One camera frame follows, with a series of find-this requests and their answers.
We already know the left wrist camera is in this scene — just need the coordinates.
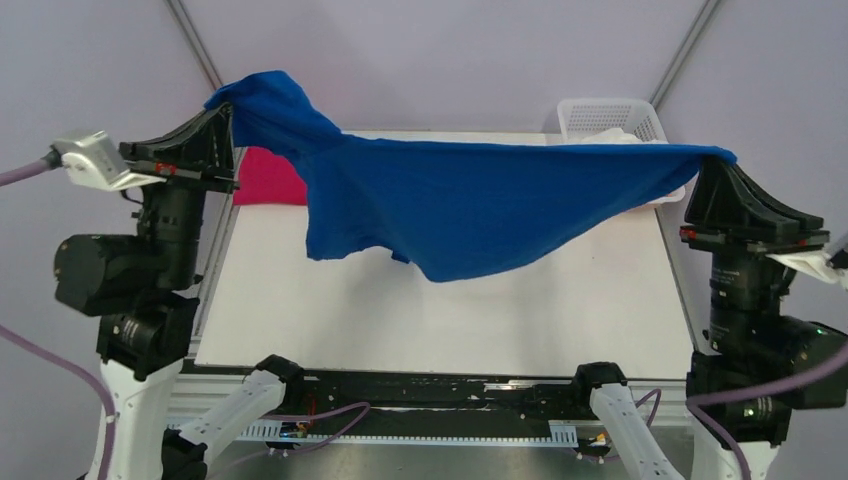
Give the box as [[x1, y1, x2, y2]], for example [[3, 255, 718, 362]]
[[51, 129, 165, 192]]

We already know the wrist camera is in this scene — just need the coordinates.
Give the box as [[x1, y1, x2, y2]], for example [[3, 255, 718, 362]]
[[51, 129, 165, 192], [769, 234, 847, 290]]

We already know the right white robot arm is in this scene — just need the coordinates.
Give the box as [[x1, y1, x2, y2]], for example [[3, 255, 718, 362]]
[[679, 160, 847, 479]]

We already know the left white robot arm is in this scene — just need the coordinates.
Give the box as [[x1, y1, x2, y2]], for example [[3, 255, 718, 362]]
[[47, 103, 308, 479]]

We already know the left aluminium frame post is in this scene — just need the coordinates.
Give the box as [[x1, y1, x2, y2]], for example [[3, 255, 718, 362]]
[[164, 0, 223, 91]]

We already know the folded pink t shirt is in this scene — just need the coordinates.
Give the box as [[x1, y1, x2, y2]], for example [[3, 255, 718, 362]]
[[233, 147, 307, 206]]

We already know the blue t shirt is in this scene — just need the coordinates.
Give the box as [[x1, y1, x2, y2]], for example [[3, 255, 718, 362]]
[[205, 70, 737, 282]]

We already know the white crumpled t shirt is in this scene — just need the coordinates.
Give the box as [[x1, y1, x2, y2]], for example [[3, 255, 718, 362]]
[[580, 128, 644, 145]]

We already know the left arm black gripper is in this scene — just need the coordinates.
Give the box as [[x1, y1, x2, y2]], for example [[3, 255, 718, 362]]
[[125, 96, 245, 282]]

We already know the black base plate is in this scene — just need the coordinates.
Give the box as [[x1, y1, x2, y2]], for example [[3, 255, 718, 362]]
[[178, 360, 690, 439]]

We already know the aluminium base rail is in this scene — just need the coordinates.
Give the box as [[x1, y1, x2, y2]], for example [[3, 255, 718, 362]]
[[169, 371, 691, 427]]

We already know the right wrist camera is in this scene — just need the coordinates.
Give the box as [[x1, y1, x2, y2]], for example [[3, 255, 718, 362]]
[[769, 234, 847, 290]]

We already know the right aluminium frame post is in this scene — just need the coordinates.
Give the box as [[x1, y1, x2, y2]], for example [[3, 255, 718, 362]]
[[649, 0, 724, 111]]

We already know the white plastic basket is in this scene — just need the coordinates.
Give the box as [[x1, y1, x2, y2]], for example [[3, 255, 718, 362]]
[[556, 98, 668, 170]]

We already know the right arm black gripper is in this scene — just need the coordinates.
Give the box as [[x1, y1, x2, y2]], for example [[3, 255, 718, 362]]
[[673, 142, 824, 349]]

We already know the white slotted cable duct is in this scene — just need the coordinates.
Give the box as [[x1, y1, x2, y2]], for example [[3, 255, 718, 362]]
[[236, 420, 579, 448]]

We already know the aluminium frame post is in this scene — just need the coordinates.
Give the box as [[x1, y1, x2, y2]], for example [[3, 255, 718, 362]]
[[649, 0, 724, 111], [164, 0, 223, 91]]

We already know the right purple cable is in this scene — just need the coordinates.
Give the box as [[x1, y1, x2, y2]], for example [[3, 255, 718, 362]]
[[576, 344, 848, 480]]

